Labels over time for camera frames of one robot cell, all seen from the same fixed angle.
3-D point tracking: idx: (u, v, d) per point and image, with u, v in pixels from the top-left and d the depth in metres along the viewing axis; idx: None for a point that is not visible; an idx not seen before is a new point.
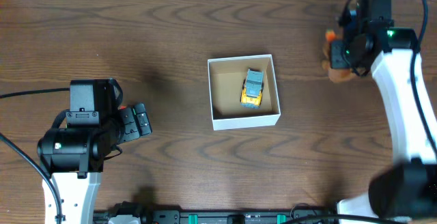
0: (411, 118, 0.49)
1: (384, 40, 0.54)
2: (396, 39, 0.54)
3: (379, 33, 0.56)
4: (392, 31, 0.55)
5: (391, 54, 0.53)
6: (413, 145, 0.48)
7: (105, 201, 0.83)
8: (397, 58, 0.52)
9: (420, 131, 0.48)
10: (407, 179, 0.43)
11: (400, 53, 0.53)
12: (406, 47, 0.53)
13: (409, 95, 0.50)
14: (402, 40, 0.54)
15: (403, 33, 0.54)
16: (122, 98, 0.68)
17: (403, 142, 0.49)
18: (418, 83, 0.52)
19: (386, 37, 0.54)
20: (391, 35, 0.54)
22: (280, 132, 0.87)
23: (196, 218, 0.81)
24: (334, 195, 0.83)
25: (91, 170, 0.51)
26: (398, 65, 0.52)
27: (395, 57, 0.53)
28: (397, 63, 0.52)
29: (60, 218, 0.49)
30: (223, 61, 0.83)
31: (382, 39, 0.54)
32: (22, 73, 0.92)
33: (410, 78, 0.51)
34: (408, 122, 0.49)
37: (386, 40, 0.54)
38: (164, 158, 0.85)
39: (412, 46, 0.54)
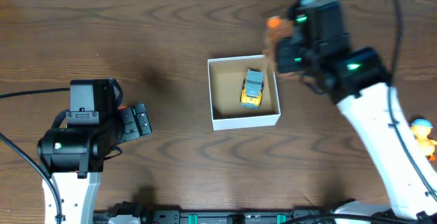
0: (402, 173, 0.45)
1: (350, 79, 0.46)
2: (362, 73, 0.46)
3: (341, 70, 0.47)
4: (356, 65, 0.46)
5: (361, 95, 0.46)
6: (411, 200, 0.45)
7: (105, 201, 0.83)
8: (369, 99, 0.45)
9: (414, 185, 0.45)
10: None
11: (372, 91, 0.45)
12: (375, 76, 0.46)
13: (392, 144, 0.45)
14: (370, 71, 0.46)
15: (365, 60, 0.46)
16: (121, 98, 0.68)
17: (401, 197, 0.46)
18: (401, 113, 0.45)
19: (351, 76, 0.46)
20: (352, 70, 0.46)
22: (280, 132, 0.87)
23: (196, 218, 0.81)
24: (335, 195, 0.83)
25: (91, 170, 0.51)
26: (371, 108, 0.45)
27: (367, 99, 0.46)
28: (369, 107, 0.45)
29: (60, 218, 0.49)
30: (223, 61, 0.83)
31: (347, 78, 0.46)
32: (21, 73, 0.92)
33: (390, 121, 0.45)
34: (399, 177, 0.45)
37: (348, 79, 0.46)
38: (164, 158, 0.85)
39: (379, 75, 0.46)
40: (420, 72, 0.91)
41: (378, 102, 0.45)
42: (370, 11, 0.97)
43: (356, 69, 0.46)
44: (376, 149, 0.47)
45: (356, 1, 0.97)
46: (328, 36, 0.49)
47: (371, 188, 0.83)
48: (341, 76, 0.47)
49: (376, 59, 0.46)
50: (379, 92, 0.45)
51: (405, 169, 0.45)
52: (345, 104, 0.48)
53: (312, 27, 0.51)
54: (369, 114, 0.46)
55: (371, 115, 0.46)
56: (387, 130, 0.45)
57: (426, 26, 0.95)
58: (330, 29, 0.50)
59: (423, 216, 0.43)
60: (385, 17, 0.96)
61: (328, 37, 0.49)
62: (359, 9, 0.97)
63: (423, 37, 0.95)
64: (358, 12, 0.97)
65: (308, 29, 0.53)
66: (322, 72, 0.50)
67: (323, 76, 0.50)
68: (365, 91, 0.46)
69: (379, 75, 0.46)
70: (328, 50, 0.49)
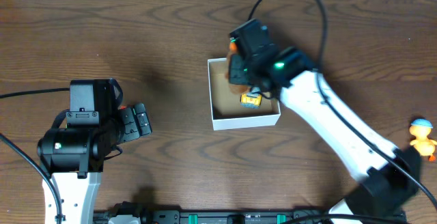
0: (343, 138, 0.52)
1: (280, 77, 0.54)
2: (288, 70, 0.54)
3: (270, 71, 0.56)
4: (281, 63, 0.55)
5: (291, 86, 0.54)
6: (360, 161, 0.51)
7: (105, 201, 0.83)
8: (300, 85, 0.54)
9: (357, 147, 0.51)
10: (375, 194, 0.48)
11: (301, 78, 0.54)
12: (300, 69, 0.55)
13: (328, 118, 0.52)
14: (293, 67, 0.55)
15: (289, 59, 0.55)
16: (121, 98, 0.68)
17: (353, 161, 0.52)
18: (330, 90, 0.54)
19: (279, 74, 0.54)
20: (280, 67, 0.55)
22: (280, 132, 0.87)
23: (196, 218, 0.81)
24: (335, 195, 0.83)
25: (91, 170, 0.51)
26: (304, 93, 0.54)
27: (298, 87, 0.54)
28: (302, 92, 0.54)
29: (60, 218, 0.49)
30: (222, 61, 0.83)
31: (277, 76, 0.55)
32: (22, 73, 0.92)
33: (322, 100, 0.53)
34: (345, 143, 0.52)
37: (278, 76, 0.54)
38: (165, 158, 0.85)
39: (302, 67, 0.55)
40: (420, 72, 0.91)
41: (308, 86, 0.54)
42: (370, 11, 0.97)
43: (282, 67, 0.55)
44: (319, 126, 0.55)
45: (356, 1, 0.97)
46: (257, 48, 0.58)
47: None
48: (272, 76, 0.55)
49: (298, 57, 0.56)
50: (308, 78, 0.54)
51: (346, 134, 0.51)
52: (283, 99, 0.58)
53: (241, 44, 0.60)
54: (302, 100, 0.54)
55: (305, 98, 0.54)
56: (322, 107, 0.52)
57: (426, 26, 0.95)
58: (257, 43, 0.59)
59: (373, 171, 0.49)
60: (385, 17, 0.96)
61: (257, 49, 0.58)
62: (359, 9, 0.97)
63: (423, 37, 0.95)
64: (358, 12, 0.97)
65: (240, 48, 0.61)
66: (259, 78, 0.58)
67: (259, 80, 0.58)
68: (295, 81, 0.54)
69: (303, 67, 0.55)
70: (259, 58, 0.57)
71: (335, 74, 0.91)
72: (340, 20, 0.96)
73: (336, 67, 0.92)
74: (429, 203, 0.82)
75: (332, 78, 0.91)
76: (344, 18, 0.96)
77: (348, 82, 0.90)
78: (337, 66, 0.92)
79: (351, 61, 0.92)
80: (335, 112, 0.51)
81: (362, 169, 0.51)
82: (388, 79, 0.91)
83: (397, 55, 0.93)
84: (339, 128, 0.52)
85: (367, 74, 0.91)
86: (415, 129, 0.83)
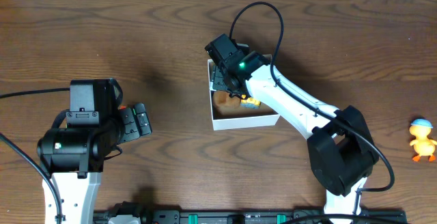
0: (293, 109, 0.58)
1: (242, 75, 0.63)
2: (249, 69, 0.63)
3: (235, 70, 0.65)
4: (243, 63, 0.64)
5: (252, 77, 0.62)
6: (310, 125, 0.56)
7: (105, 201, 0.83)
8: (259, 74, 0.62)
9: (305, 115, 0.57)
10: (321, 149, 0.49)
11: (259, 70, 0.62)
12: (259, 67, 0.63)
13: (280, 97, 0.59)
14: (255, 66, 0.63)
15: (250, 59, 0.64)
16: (121, 98, 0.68)
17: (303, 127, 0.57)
18: (285, 80, 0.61)
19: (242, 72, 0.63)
20: (242, 66, 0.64)
22: (280, 132, 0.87)
23: (196, 218, 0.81)
24: None
25: (91, 170, 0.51)
26: (260, 78, 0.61)
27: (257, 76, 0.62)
28: (259, 77, 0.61)
29: (60, 218, 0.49)
30: None
31: (241, 75, 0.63)
32: (21, 73, 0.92)
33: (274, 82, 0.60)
34: (294, 113, 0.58)
37: (242, 74, 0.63)
38: (164, 158, 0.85)
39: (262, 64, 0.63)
40: (420, 72, 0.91)
41: (263, 74, 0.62)
42: (370, 11, 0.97)
43: (244, 66, 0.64)
44: (276, 106, 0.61)
45: (356, 1, 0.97)
46: (226, 54, 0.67)
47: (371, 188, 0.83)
48: (237, 74, 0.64)
49: (258, 58, 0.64)
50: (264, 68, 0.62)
51: (295, 106, 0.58)
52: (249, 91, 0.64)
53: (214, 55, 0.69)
54: (259, 85, 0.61)
55: (261, 84, 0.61)
56: (275, 89, 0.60)
57: (425, 26, 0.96)
58: (225, 49, 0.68)
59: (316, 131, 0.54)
60: (385, 17, 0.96)
61: (226, 55, 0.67)
62: (359, 9, 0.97)
63: (423, 37, 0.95)
64: (358, 12, 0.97)
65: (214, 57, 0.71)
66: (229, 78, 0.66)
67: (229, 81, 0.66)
68: (255, 74, 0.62)
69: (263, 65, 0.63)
70: (228, 62, 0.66)
71: (335, 74, 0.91)
72: (340, 20, 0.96)
73: (336, 67, 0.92)
74: (429, 203, 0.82)
75: (332, 78, 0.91)
76: (343, 18, 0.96)
77: (347, 82, 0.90)
78: (337, 66, 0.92)
79: (351, 61, 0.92)
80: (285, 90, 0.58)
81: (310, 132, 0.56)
82: (388, 79, 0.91)
83: (397, 55, 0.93)
84: (290, 102, 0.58)
85: (367, 74, 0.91)
86: (415, 129, 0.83)
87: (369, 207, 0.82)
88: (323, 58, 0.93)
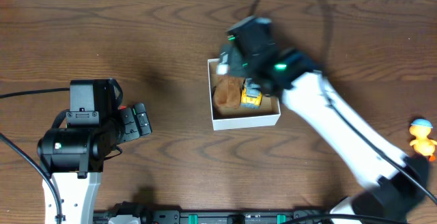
0: (350, 141, 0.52)
1: (280, 77, 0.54)
2: (289, 72, 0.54)
3: (273, 72, 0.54)
4: (283, 64, 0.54)
5: (295, 88, 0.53)
6: (369, 167, 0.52)
7: (105, 201, 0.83)
8: (304, 84, 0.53)
9: (364, 152, 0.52)
10: (379, 199, 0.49)
11: (303, 82, 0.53)
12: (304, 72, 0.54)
13: (332, 124, 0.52)
14: (295, 69, 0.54)
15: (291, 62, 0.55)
16: (122, 98, 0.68)
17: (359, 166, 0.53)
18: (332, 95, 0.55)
19: (281, 76, 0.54)
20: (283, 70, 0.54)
22: (280, 132, 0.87)
23: (196, 218, 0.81)
24: (335, 195, 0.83)
25: (91, 170, 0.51)
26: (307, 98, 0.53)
27: (303, 88, 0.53)
28: (306, 91, 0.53)
29: (60, 218, 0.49)
30: None
31: (279, 79, 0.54)
32: (22, 73, 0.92)
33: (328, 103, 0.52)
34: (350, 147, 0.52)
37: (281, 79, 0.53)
38: (165, 158, 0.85)
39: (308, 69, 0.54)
40: (420, 72, 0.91)
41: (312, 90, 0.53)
42: (370, 11, 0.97)
43: (284, 69, 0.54)
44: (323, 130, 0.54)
45: (356, 1, 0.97)
46: (257, 47, 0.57)
47: None
48: (274, 78, 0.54)
49: (298, 58, 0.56)
50: (311, 79, 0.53)
51: (353, 139, 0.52)
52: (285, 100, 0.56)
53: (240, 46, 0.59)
54: (305, 102, 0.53)
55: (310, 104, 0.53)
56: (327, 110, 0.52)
57: (425, 26, 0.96)
58: (256, 41, 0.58)
59: (382, 180, 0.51)
60: (385, 18, 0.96)
61: (257, 48, 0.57)
62: (359, 9, 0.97)
63: (423, 37, 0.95)
64: (358, 12, 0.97)
65: (240, 46, 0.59)
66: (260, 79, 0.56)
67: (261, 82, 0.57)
68: (298, 83, 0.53)
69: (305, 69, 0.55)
70: (260, 58, 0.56)
71: (335, 74, 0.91)
72: (340, 20, 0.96)
73: (336, 67, 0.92)
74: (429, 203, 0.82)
75: (332, 78, 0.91)
76: (343, 18, 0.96)
77: (347, 83, 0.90)
78: (337, 66, 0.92)
79: (351, 61, 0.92)
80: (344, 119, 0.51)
81: (372, 177, 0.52)
82: (388, 79, 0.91)
83: (397, 55, 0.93)
84: (345, 132, 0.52)
85: (367, 74, 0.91)
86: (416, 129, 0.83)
87: None
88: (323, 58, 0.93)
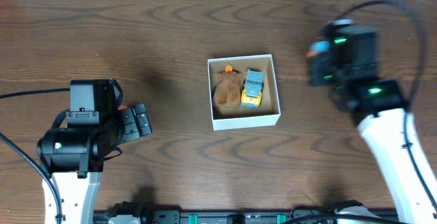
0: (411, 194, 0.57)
1: (369, 100, 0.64)
2: (380, 96, 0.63)
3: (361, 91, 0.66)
4: (377, 89, 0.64)
5: (379, 115, 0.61)
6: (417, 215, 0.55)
7: (105, 201, 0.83)
8: (387, 120, 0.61)
9: (409, 185, 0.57)
10: None
11: (390, 113, 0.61)
12: (392, 102, 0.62)
13: (401, 162, 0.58)
14: (384, 97, 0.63)
15: (386, 87, 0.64)
16: (121, 98, 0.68)
17: (401, 196, 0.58)
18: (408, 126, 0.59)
19: (370, 96, 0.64)
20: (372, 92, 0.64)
22: (280, 132, 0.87)
23: (196, 218, 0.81)
24: (335, 195, 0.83)
25: (91, 170, 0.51)
26: (388, 131, 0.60)
27: (384, 119, 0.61)
28: (385, 124, 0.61)
29: (60, 218, 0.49)
30: (223, 61, 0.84)
31: (366, 102, 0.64)
32: (22, 73, 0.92)
33: (404, 143, 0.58)
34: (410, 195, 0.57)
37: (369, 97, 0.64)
38: (164, 158, 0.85)
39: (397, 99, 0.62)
40: (420, 73, 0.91)
41: (394, 123, 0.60)
42: (371, 11, 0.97)
43: (377, 92, 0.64)
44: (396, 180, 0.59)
45: (356, 1, 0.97)
46: (359, 63, 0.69)
47: (371, 188, 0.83)
48: (365, 99, 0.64)
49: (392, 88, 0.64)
50: (397, 114, 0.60)
51: (410, 189, 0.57)
52: (364, 122, 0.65)
53: (347, 48, 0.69)
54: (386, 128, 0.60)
55: (390, 134, 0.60)
56: (401, 150, 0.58)
57: None
58: (364, 55, 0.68)
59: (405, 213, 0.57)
60: (386, 18, 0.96)
61: (361, 64, 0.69)
62: (359, 9, 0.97)
63: None
64: (358, 12, 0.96)
65: (345, 53, 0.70)
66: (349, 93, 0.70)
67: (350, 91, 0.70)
68: (383, 113, 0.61)
69: (396, 102, 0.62)
70: (358, 74, 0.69)
71: None
72: (340, 20, 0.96)
73: None
74: None
75: None
76: (344, 18, 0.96)
77: None
78: None
79: None
80: (413, 160, 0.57)
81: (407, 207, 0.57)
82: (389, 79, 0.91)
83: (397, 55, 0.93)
84: (405, 166, 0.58)
85: None
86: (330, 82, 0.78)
87: (369, 207, 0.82)
88: None
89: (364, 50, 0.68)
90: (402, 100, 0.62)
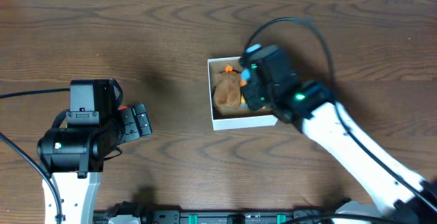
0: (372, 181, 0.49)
1: (302, 108, 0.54)
2: (308, 101, 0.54)
3: (291, 102, 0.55)
4: (302, 95, 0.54)
5: (313, 117, 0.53)
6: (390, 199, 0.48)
7: (105, 201, 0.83)
8: (322, 116, 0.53)
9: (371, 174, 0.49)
10: None
11: (323, 110, 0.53)
12: (322, 102, 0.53)
13: (352, 153, 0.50)
14: (315, 99, 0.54)
15: (310, 89, 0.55)
16: (122, 98, 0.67)
17: (374, 190, 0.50)
18: (343, 114, 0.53)
19: (301, 106, 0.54)
20: (302, 98, 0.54)
22: (280, 132, 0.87)
23: (196, 218, 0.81)
24: (335, 195, 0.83)
25: (91, 170, 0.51)
26: (326, 125, 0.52)
27: (319, 118, 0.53)
28: (321, 126, 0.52)
29: (60, 218, 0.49)
30: (223, 61, 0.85)
31: (299, 110, 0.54)
32: (22, 73, 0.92)
33: (344, 130, 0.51)
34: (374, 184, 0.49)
37: (298, 105, 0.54)
38: (164, 157, 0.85)
39: (324, 97, 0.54)
40: (420, 73, 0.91)
41: (330, 117, 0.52)
42: (371, 11, 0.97)
43: (303, 98, 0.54)
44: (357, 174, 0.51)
45: (356, 1, 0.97)
46: (278, 78, 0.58)
47: None
48: (294, 108, 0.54)
49: (318, 89, 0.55)
50: (328, 108, 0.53)
51: (371, 174, 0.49)
52: (305, 130, 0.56)
53: (264, 69, 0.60)
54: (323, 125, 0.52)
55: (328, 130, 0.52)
56: (345, 138, 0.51)
57: (425, 26, 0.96)
58: (279, 71, 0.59)
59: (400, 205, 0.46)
60: (386, 17, 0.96)
61: (280, 78, 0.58)
62: (359, 9, 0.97)
63: (423, 37, 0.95)
64: (358, 12, 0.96)
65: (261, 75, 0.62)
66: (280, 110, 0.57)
67: (280, 111, 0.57)
68: (316, 113, 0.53)
69: (324, 100, 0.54)
70: (281, 88, 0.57)
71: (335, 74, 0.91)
72: (339, 20, 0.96)
73: (336, 67, 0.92)
74: None
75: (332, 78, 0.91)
76: (344, 18, 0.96)
77: (348, 83, 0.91)
78: (336, 66, 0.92)
79: (351, 61, 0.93)
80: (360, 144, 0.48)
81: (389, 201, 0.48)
82: (388, 79, 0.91)
83: (396, 55, 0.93)
84: (360, 158, 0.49)
85: (367, 74, 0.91)
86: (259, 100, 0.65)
87: None
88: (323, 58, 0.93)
89: (278, 63, 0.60)
90: (332, 95, 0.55)
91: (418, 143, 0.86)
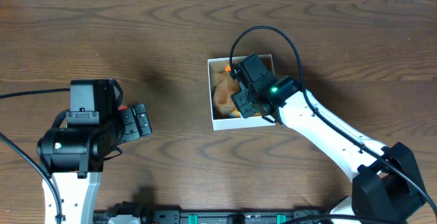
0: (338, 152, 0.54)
1: (276, 99, 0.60)
2: (281, 92, 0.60)
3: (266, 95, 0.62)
4: (276, 88, 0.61)
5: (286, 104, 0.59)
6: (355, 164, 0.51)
7: (105, 202, 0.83)
8: (293, 102, 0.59)
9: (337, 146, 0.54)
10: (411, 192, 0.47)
11: (293, 98, 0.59)
12: (293, 93, 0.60)
13: (319, 129, 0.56)
14: (288, 91, 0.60)
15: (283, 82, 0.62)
16: (122, 98, 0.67)
17: (343, 161, 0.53)
18: (313, 100, 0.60)
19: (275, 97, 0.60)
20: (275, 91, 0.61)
22: (280, 132, 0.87)
23: (196, 218, 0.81)
24: (335, 195, 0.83)
25: (91, 170, 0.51)
26: (295, 108, 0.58)
27: (290, 104, 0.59)
28: (292, 110, 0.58)
29: (60, 218, 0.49)
30: (223, 61, 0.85)
31: (274, 100, 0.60)
32: (22, 73, 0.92)
33: (311, 112, 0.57)
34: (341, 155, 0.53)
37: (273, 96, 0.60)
38: (164, 158, 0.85)
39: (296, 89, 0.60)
40: (420, 73, 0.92)
41: (300, 102, 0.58)
42: (371, 11, 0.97)
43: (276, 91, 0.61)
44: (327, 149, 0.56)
45: (356, 1, 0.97)
46: (256, 77, 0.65)
47: None
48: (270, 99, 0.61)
49: (291, 82, 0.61)
50: (297, 96, 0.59)
51: (338, 146, 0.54)
52: (282, 119, 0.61)
53: (243, 71, 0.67)
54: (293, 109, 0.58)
55: (297, 113, 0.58)
56: (313, 119, 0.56)
57: (425, 26, 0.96)
58: (258, 72, 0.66)
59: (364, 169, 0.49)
60: (386, 17, 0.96)
61: (257, 78, 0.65)
62: (359, 9, 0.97)
63: (423, 37, 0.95)
64: (358, 12, 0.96)
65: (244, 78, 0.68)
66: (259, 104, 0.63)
67: (259, 105, 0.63)
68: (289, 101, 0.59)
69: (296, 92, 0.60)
70: (259, 85, 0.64)
71: (335, 74, 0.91)
72: (339, 20, 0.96)
73: (336, 67, 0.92)
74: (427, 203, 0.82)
75: (332, 78, 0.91)
76: (344, 18, 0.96)
77: (347, 83, 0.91)
78: (337, 66, 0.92)
79: (351, 61, 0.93)
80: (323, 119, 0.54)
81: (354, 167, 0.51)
82: (388, 78, 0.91)
83: (396, 55, 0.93)
84: (326, 133, 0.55)
85: (367, 74, 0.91)
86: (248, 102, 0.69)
87: None
88: (323, 58, 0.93)
89: (257, 64, 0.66)
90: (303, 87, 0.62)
91: (418, 143, 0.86)
